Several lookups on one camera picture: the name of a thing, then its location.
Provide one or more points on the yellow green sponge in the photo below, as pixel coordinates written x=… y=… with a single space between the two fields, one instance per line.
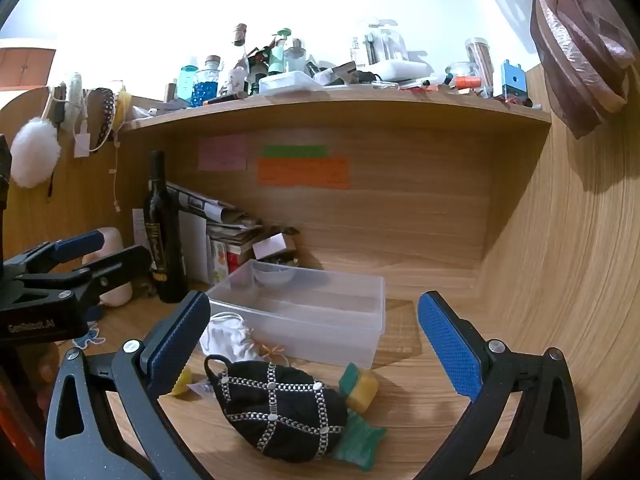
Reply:
x=362 y=390

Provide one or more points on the clear plastic storage box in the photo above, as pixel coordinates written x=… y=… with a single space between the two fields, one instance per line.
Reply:
x=310 y=310

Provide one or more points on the green wavy cloth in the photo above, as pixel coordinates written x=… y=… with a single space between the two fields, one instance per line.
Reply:
x=360 y=442

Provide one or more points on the blue box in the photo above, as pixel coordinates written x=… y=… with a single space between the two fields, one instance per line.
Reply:
x=514 y=85

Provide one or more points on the green sticky note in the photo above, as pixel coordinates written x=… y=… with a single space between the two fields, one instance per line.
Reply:
x=295 y=151

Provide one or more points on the black dotted headband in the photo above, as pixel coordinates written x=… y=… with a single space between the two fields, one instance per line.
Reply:
x=105 y=115

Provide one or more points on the jar of brown sticks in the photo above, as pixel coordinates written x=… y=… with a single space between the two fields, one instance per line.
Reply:
x=480 y=62

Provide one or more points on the white plastic lidded box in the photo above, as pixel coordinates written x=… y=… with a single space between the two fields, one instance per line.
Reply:
x=290 y=82

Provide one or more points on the clear glass bottle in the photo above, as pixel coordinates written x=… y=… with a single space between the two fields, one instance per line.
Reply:
x=296 y=57

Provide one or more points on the blue liquid bottle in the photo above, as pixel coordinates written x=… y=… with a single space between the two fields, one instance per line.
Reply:
x=190 y=85

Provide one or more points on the small yellow sponge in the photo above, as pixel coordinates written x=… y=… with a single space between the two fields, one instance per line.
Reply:
x=182 y=382

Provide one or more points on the green spray bottle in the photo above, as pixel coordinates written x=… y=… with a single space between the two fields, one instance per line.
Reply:
x=278 y=55

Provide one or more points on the stack of newspapers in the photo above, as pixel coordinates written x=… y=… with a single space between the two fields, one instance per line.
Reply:
x=225 y=217

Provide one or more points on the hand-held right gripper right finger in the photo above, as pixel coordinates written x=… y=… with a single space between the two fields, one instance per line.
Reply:
x=450 y=346

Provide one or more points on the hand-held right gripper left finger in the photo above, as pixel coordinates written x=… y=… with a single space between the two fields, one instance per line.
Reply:
x=175 y=341

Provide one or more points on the pink sticky note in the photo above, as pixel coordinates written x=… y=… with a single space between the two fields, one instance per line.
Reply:
x=222 y=154

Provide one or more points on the stack of books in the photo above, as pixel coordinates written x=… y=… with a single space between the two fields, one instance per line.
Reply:
x=227 y=260

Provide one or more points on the white cloth pouch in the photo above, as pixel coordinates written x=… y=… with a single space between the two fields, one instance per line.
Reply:
x=227 y=337

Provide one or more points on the pink tumbler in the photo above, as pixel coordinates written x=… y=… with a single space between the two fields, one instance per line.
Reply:
x=115 y=240

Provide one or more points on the orange sticky note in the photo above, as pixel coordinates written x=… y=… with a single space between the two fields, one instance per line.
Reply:
x=302 y=172

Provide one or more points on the dark wine bottle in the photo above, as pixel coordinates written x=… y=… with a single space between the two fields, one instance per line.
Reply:
x=162 y=240

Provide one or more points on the white fluffy pompom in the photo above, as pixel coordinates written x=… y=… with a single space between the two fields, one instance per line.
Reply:
x=34 y=152

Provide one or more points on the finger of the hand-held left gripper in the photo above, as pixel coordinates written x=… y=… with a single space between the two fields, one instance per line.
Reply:
x=115 y=266
x=80 y=246

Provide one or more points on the clear plastic organizer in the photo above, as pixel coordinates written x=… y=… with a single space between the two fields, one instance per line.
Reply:
x=390 y=52

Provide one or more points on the small cardboard box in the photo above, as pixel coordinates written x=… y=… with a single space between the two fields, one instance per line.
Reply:
x=275 y=246

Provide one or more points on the bottle with blue beads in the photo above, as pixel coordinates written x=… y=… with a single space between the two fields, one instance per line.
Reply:
x=209 y=85

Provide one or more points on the brown plastic bag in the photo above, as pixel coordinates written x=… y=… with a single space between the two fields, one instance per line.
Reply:
x=575 y=60

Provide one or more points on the blue white small toy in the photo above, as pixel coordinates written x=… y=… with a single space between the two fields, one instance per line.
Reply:
x=92 y=335

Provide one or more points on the wooden shelf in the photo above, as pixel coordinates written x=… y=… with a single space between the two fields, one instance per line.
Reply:
x=350 y=102

